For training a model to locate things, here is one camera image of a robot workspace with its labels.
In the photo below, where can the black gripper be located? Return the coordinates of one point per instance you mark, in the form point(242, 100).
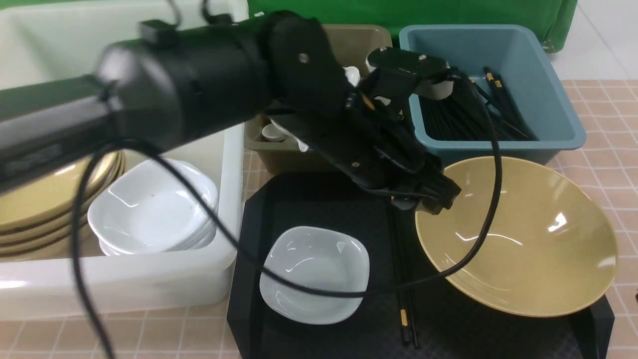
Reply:
point(358, 137)

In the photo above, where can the small white square dish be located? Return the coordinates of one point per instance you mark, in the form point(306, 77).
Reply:
point(316, 258)

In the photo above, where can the large yellow noodle bowl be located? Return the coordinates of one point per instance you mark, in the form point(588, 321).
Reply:
point(550, 250)

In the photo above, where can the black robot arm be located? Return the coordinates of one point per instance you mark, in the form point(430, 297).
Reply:
point(172, 87)

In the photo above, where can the olive plastic spoon bin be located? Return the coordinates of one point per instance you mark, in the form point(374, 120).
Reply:
point(351, 43)

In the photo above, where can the pile of white spoons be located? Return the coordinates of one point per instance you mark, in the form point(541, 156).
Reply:
point(275, 132)

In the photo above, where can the blue plastic chopstick bin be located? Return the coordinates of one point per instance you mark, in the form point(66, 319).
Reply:
point(516, 55)

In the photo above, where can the black plastic serving tray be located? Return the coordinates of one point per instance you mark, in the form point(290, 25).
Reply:
point(449, 325)

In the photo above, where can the green cloth backdrop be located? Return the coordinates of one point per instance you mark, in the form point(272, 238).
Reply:
point(549, 20)

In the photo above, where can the stack of white dishes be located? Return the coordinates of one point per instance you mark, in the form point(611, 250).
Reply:
point(147, 211)

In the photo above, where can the peach grid-pattern tablecloth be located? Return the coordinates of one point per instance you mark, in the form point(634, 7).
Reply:
point(605, 168)

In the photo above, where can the large white plastic tub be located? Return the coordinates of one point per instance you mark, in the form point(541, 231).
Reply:
point(61, 40)

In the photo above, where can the stack of yellow bowls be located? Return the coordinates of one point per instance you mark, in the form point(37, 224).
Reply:
point(36, 219)

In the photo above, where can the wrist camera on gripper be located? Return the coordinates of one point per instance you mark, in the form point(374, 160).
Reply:
point(398, 73)

